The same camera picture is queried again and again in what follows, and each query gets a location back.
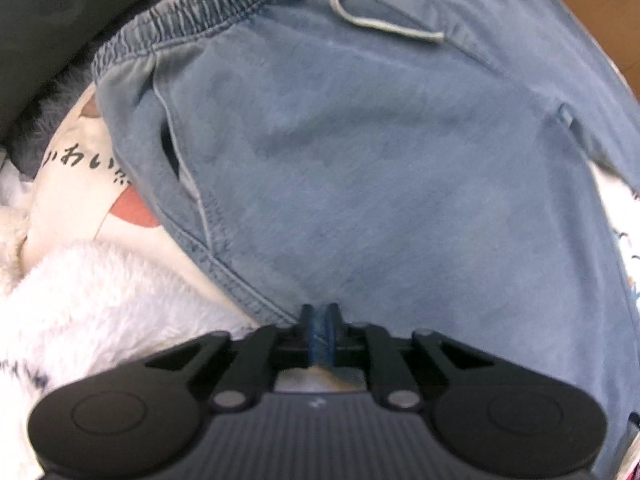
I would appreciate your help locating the cream printed bed sheet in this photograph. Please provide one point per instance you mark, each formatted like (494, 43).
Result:
(80, 195)

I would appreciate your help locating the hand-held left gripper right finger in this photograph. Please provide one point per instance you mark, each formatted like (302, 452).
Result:
(330, 340)

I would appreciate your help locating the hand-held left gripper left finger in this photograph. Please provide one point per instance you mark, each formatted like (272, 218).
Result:
(312, 340)

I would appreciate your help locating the white fluffy spotted blanket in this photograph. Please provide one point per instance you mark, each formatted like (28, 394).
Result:
(100, 300)

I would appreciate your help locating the blue denim pants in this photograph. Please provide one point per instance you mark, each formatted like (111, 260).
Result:
(375, 160)

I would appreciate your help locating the flat brown cardboard sheet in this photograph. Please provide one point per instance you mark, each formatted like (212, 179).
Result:
(600, 10)

